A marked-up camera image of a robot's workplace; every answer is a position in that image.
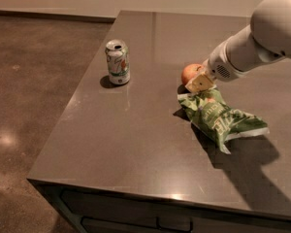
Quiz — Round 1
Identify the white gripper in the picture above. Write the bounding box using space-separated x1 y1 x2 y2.
185 41 248 93

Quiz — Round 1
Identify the red apple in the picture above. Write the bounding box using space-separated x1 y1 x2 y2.
181 63 203 85

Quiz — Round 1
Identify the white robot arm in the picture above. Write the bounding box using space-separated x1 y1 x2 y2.
181 0 291 92

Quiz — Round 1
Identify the green jalapeno chip bag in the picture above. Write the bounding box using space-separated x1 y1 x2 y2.
178 86 269 154

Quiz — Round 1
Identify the white green soda can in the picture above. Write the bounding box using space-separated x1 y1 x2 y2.
105 39 130 85

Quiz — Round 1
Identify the dark cabinet drawer front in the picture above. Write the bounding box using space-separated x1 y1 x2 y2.
59 188 291 233

